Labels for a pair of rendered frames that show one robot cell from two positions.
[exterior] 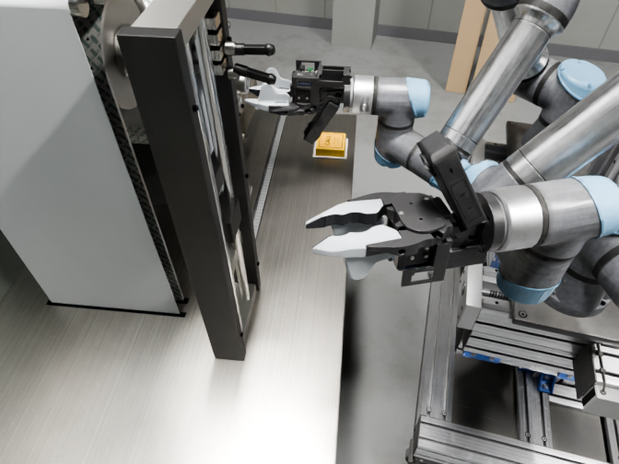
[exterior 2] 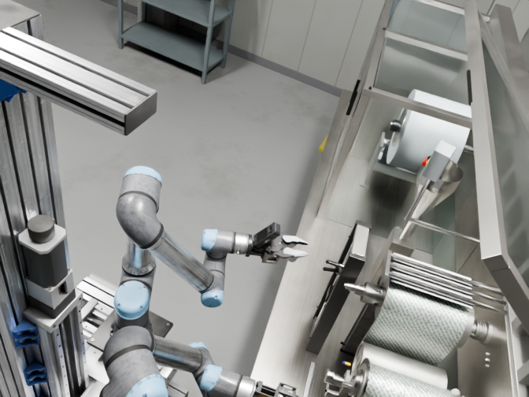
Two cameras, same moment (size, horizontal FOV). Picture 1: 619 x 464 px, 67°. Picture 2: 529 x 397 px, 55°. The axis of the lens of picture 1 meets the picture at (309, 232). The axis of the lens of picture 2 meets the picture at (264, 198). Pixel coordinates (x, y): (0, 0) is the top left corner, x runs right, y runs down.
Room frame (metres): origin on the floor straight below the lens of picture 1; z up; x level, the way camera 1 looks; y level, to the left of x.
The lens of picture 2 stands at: (1.55, -0.20, 2.52)
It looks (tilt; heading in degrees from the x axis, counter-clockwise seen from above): 43 degrees down; 180
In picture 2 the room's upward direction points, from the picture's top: 15 degrees clockwise
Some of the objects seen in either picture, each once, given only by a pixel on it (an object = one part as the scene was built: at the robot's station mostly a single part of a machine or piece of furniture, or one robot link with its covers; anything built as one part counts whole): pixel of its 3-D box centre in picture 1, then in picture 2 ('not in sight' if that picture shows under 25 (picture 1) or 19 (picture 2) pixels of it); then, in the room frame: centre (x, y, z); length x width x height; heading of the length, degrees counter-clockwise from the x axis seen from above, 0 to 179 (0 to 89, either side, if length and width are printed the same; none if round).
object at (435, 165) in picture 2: not in sight; (436, 160); (0.26, 0.28, 1.66); 0.07 x 0.07 x 0.10; 67
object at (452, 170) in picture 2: not in sight; (439, 174); (0.11, 0.38, 1.50); 0.14 x 0.14 x 0.06
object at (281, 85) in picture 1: (271, 81); not in sight; (0.89, 0.08, 1.11); 0.09 x 0.03 x 0.06; 75
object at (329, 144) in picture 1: (331, 145); not in sight; (0.95, -0.05, 0.91); 0.07 x 0.07 x 0.02; 84
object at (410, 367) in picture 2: not in sight; (397, 374); (0.70, 0.33, 1.17); 0.26 x 0.12 x 0.12; 84
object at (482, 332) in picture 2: not in sight; (475, 329); (0.59, 0.51, 1.33); 0.07 x 0.07 x 0.07; 84
